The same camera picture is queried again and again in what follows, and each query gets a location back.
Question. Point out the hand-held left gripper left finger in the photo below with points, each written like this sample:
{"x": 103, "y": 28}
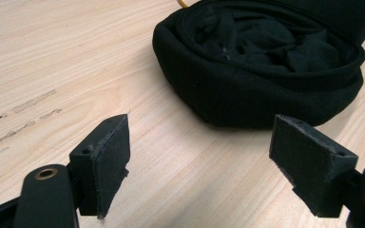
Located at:
{"x": 104, "y": 164}

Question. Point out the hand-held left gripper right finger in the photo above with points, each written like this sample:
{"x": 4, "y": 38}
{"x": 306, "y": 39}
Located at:
{"x": 310, "y": 167}

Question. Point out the black fabric pouch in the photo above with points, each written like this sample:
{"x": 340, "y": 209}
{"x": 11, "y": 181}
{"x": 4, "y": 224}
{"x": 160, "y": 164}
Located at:
{"x": 234, "y": 95}

